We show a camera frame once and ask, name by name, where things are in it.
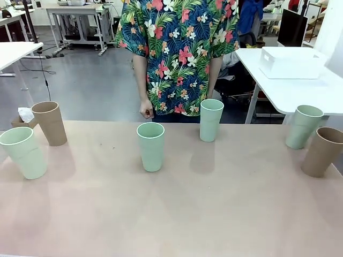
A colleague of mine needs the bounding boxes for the white upright panel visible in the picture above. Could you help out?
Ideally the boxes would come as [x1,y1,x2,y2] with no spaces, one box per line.
[320,0,343,78]

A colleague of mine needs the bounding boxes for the blue hanging jacket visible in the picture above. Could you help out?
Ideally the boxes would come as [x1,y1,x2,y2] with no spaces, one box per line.
[237,0,265,35]

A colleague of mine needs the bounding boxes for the floral hawaiian shirt torso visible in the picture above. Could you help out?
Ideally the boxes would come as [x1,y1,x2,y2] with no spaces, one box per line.
[114,0,241,117]

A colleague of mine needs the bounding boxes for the black office chair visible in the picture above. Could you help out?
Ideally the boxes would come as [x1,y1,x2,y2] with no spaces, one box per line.
[214,32,258,105]

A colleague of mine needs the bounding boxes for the brown plastic cup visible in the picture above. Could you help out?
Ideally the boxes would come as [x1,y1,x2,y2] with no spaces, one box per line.
[300,126,343,178]
[31,101,68,147]

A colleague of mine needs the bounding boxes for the person's right forearm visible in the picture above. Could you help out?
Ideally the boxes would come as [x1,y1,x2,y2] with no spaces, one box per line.
[132,53,152,104]

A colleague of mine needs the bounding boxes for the black floor cable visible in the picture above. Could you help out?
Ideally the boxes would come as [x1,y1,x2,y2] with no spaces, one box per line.
[39,52,57,101]

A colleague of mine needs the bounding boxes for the pale green plastic cup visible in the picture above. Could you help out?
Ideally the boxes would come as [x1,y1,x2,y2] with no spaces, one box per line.
[0,126,48,180]
[199,99,225,143]
[136,122,166,172]
[285,104,324,150]

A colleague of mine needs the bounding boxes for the black stand pole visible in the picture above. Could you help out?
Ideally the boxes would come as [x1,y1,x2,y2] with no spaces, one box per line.
[23,0,41,44]

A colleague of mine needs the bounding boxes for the person's right hand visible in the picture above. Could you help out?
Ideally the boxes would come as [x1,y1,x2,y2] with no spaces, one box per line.
[139,99,155,119]

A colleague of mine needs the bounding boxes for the clear crumpled plastic bag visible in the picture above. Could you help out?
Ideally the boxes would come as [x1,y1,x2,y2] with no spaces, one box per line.
[18,107,35,123]

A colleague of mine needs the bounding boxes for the grey background workbench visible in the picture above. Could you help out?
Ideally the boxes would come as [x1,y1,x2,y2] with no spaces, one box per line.
[45,2,114,56]

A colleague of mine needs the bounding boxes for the white background desk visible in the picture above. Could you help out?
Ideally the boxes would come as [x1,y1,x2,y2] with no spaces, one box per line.
[0,7,36,42]

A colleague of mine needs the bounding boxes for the person's left forearm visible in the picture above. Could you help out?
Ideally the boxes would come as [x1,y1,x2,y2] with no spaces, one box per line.
[207,56,223,100]

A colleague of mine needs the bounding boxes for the small cardboard box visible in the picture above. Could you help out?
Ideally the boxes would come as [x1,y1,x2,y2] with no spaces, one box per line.
[11,115,38,130]

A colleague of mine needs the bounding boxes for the white table with metal leg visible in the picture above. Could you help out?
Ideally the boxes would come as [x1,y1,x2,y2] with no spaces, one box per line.
[0,42,44,92]

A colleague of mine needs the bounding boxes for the black computer monitor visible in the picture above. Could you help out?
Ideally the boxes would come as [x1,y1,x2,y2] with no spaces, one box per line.
[277,8,309,48]

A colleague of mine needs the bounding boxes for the white side table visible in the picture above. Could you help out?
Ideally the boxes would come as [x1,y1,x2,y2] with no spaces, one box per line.
[234,48,343,124]

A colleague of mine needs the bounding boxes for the white plastic basket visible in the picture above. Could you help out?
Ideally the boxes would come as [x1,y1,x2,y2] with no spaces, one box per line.
[258,46,328,80]

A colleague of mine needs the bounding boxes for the dark blue trousers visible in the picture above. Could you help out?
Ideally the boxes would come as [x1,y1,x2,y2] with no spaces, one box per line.
[153,111,202,124]

